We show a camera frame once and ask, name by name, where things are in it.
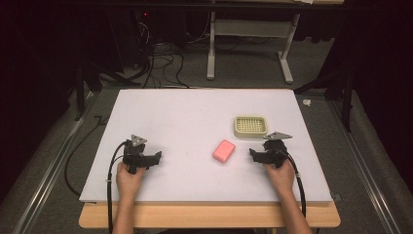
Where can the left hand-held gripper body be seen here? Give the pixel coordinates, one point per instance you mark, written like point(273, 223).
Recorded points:
point(133, 154)

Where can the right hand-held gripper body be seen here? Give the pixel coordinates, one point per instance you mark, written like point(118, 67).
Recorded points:
point(276, 152)

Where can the person's right hand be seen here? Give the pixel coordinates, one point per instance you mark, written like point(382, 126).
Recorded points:
point(281, 178)

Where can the person's left hand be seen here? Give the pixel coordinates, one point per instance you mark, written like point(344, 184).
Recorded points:
point(128, 182)

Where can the cream soap dish with grid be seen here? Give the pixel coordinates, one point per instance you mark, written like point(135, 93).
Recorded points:
point(250, 126)

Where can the pink soap bar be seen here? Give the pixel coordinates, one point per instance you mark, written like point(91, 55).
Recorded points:
point(224, 151)

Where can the small white scrap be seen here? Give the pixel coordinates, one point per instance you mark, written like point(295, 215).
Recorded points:
point(307, 102)

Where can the black metal stand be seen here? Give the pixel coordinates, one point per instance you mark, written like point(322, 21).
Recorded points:
point(81, 91)
point(345, 97)

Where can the metal floor rail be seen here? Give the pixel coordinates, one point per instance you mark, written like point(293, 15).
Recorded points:
point(363, 162)
point(48, 182)

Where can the white metal table frame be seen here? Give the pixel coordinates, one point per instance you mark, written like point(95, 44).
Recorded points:
point(250, 29)

